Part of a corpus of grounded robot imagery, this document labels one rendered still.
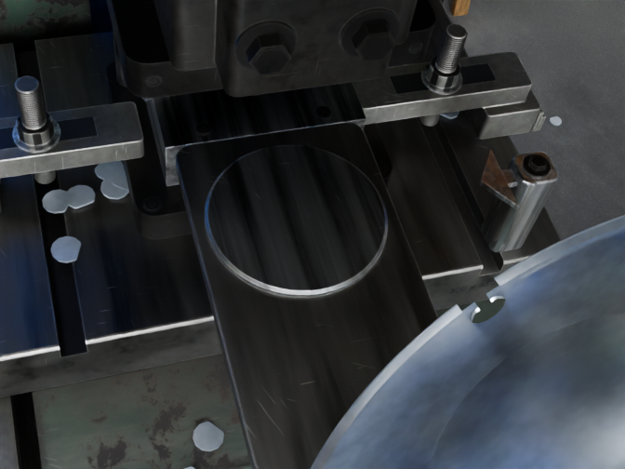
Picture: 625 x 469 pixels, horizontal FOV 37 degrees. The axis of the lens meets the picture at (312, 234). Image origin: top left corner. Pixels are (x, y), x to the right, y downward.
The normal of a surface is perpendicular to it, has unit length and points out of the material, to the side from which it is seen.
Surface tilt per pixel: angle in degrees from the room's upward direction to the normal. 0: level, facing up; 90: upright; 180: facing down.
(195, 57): 90
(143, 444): 0
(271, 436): 0
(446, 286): 90
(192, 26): 90
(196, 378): 0
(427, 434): 55
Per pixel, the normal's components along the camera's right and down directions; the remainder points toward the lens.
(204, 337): 0.27, 0.81
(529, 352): -0.59, -0.76
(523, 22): 0.11, -0.56
